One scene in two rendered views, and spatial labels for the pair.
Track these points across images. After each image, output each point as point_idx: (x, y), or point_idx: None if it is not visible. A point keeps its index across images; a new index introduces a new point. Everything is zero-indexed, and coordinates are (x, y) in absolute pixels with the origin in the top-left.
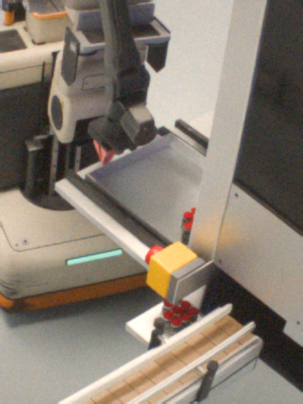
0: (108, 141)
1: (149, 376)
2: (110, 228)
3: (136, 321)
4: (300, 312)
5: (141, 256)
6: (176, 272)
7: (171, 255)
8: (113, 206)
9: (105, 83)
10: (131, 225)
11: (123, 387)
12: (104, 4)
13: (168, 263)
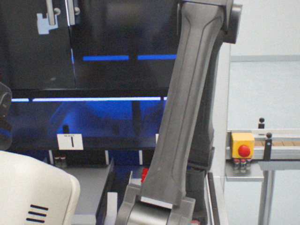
0: (204, 203)
1: (281, 143)
2: (226, 216)
3: (258, 176)
4: None
5: (223, 197)
6: (249, 131)
7: (243, 136)
8: (216, 217)
9: (211, 158)
10: (216, 204)
11: (297, 144)
12: (214, 94)
13: (249, 134)
